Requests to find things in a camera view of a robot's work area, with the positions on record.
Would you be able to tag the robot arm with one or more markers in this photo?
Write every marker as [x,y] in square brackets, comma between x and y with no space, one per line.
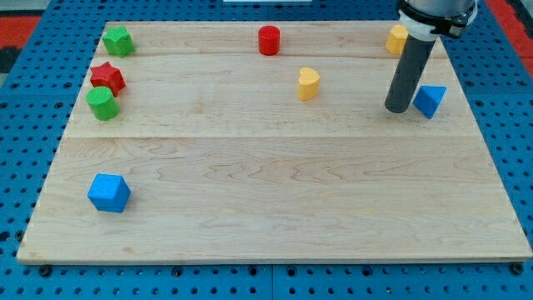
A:
[426,20]

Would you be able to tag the yellow heart block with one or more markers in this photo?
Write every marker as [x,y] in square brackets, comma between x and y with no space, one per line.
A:
[308,83]

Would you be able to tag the blue triangle block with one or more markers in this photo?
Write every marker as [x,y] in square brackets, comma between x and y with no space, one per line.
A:
[428,99]

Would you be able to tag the wooden board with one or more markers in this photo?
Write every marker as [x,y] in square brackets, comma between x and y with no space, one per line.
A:
[227,166]

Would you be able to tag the red cylinder block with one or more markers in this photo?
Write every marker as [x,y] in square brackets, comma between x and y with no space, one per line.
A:
[269,40]

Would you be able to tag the blue cube block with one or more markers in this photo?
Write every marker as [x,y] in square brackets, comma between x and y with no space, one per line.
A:
[109,193]

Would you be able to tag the green cylinder block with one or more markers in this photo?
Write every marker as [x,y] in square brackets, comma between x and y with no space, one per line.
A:
[102,103]

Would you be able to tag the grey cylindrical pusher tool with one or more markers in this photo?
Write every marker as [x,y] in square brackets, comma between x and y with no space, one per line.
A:
[407,75]

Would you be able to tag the red star block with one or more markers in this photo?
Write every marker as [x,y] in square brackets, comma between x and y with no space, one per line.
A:
[108,76]

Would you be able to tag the green star block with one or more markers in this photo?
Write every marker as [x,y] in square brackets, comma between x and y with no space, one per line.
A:
[118,42]

